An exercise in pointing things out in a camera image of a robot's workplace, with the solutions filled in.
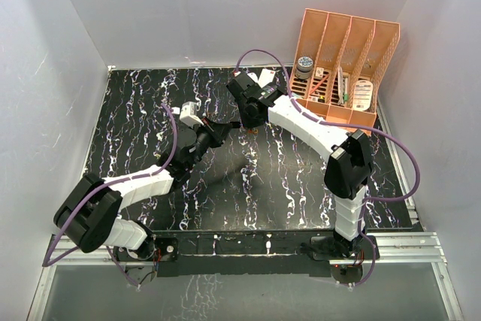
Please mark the orange file organizer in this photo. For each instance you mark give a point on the orange file organizer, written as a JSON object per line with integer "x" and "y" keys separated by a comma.
{"x": 362, "y": 47}

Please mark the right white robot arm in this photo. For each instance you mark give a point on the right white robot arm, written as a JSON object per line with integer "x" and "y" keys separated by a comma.
{"x": 347, "y": 155}

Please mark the grey round tape tin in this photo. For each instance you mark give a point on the grey round tape tin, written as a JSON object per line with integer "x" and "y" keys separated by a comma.
{"x": 304, "y": 67}

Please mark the white labelled package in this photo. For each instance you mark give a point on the white labelled package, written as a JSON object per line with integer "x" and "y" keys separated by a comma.
{"x": 363, "y": 92}

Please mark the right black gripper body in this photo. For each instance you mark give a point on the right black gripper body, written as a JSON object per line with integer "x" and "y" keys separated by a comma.
{"x": 246, "y": 119}

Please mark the white small box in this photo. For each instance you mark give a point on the white small box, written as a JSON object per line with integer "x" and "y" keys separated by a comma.
{"x": 266, "y": 76}

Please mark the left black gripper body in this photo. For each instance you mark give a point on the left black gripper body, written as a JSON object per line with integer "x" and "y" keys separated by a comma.
{"x": 206, "y": 137}

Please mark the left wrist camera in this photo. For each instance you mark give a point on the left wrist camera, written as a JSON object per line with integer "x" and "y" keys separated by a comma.
{"x": 188, "y": 114}

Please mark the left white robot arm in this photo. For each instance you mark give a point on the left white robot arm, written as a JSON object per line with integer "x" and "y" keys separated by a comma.
{"x": 89, "y": 215}

